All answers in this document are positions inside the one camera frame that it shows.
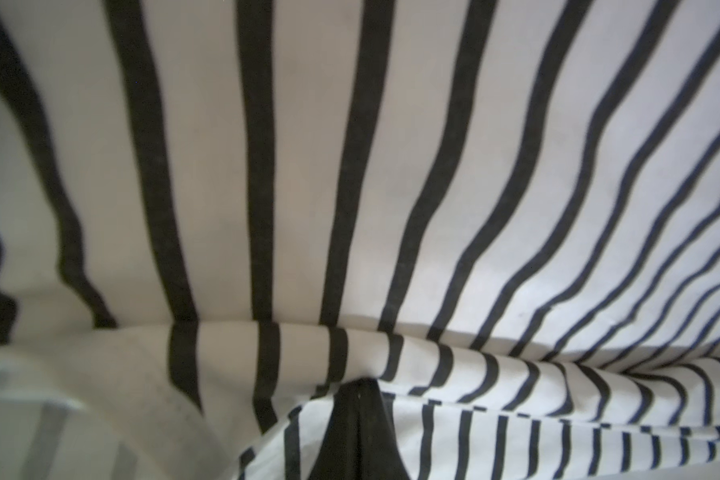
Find black white striped tank top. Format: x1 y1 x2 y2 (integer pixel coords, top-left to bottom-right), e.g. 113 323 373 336
0 1 720 479

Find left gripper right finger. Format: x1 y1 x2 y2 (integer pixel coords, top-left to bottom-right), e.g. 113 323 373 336
359 379 409 480

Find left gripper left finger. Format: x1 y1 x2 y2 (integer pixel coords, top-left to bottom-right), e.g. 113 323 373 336
309 381 360 480

